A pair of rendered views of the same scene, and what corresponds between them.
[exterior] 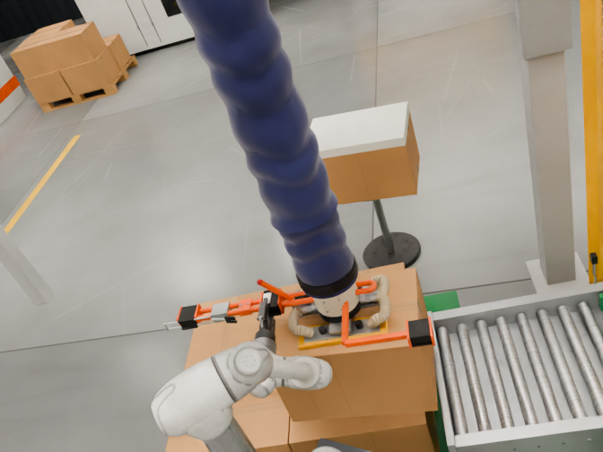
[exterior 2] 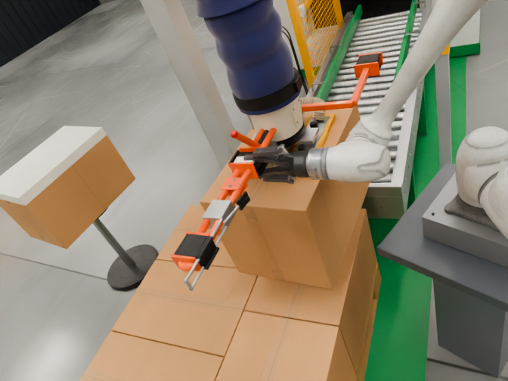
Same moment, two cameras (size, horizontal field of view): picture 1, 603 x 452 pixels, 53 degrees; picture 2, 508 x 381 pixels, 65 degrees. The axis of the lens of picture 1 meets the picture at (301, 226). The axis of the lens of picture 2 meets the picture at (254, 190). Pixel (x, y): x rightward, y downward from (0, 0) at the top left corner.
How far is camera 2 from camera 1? 2.05 m
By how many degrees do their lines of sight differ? 54
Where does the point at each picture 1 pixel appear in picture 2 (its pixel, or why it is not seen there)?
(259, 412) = (280, 354)
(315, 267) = (283, 52)
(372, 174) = (95, 180)
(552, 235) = (230, 142)
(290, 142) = not seen: outside the picture
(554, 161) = (208, 82)
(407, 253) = (147, 253)
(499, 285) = not seen: hidden behind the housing
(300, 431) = (329, 311)
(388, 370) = not seen: hidden behind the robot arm
